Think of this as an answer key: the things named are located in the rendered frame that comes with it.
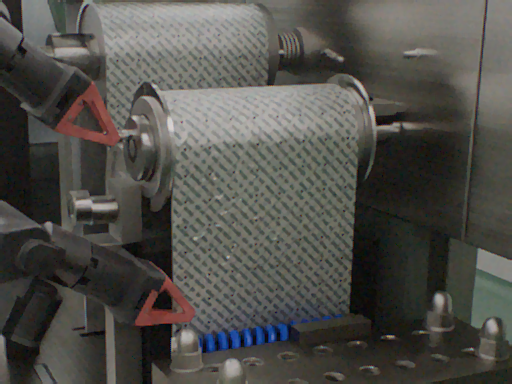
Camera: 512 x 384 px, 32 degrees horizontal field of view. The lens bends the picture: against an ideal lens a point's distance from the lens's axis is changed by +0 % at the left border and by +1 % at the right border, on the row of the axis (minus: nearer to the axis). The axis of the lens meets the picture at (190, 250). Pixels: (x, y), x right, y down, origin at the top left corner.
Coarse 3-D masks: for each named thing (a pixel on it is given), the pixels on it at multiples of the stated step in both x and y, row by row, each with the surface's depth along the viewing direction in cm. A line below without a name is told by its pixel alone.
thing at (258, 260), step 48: (336, 192) 107; (192, 240) 101; (240, 240) 104; (288, 240) 106; (336, 240) 109; (192, 288) 103; (240, 288) 105; (288, 288) 108; (336, 288) 110; (240, 336) 107
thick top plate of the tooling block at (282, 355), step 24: (384, 336) 106; (408, 336) 106; (432, 336) 106; (456, 336) 106; (168, 360) 99; (216, 360) 99; (240, 360) 99; (264, 360) 99; (288, 360) 99; (312, 360) 99; (336, 360) 99; (360, 360) 99; (384, 360) 99; (408, 360) 99; (432, 360) 100; (456, 360) 99; (480, 360) 99; (504, 360) 99
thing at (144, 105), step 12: (348, 96) 108; (132, 108) 105; (144, 108) 101; (156, 108) 99; (156, 120) 98; (360, 120) 107; (156, 132) 98; (360, 132) 107; (156, 144) 99; (360, 144) 107; (156, 156) 99; (360, 156) 108; (156, 168) 100; (144, 180) 104; (156, 180) 100; (144, 192) 104; (156, 192) 101
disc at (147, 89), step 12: (144, 84) 102; (144, 96) 102; (156, 96) 99; (168, 108) 97; (168, 120) 96; (168, 132) 96; (168, 144) 97; (168, 156) 97; (168, 168) 98; (168, 180) 98; (168, 192) 99; (144, 204) 106; (156, 204) 103
